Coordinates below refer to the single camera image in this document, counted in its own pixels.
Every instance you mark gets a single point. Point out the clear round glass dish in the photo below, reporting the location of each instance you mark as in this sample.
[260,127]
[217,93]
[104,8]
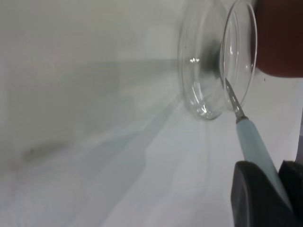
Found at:
[187,71]

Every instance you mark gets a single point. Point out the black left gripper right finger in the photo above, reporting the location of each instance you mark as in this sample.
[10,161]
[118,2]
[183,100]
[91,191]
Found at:
[294,184]

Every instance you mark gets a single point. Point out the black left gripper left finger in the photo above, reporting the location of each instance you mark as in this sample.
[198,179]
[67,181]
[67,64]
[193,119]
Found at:
[253,201]

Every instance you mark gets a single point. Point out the red ceramic mug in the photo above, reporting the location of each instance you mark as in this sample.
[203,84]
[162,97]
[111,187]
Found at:
[281,35]

